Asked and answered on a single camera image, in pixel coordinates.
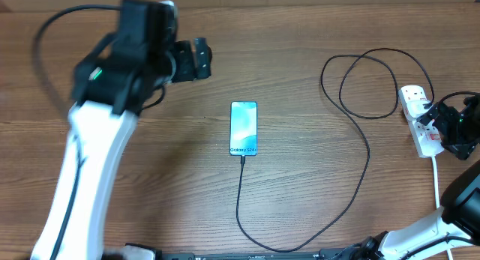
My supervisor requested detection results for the white charger adapter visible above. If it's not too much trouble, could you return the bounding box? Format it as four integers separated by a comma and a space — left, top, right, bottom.
403, 100, 432, 121

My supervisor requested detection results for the white power strip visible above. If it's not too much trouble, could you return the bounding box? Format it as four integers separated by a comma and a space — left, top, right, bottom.
397, 85, 446, 159

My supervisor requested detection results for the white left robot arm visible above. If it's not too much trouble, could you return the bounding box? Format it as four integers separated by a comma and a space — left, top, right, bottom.
31, 0, 212, 259

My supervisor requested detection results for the black charger cable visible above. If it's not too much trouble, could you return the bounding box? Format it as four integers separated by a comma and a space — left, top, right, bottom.
235, 47, 436, 253

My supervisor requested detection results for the white power strip cord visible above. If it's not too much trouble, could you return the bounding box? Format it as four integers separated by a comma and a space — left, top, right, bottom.
430, 156, 455, 260

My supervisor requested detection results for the Galaxy smartphone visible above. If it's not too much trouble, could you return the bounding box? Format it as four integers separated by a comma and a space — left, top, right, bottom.
229, 101, 258, 156

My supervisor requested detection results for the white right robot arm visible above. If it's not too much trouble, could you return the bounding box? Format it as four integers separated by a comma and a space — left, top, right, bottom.
351, 85, 479, 259

